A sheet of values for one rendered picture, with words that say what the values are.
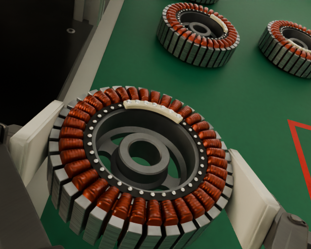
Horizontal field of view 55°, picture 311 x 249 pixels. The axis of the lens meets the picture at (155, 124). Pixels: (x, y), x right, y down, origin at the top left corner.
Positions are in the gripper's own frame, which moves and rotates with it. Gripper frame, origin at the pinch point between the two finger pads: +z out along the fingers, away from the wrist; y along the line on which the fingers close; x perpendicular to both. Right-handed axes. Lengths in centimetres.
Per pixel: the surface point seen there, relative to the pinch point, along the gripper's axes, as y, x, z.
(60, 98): -7.6, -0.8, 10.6
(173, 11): 1.3, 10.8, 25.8
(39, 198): -6.1, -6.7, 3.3
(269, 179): 14.1, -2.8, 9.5
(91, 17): -8.1, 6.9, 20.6
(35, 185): -6.8, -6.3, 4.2
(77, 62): -7.7, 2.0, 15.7
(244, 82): 13.1, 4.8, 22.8
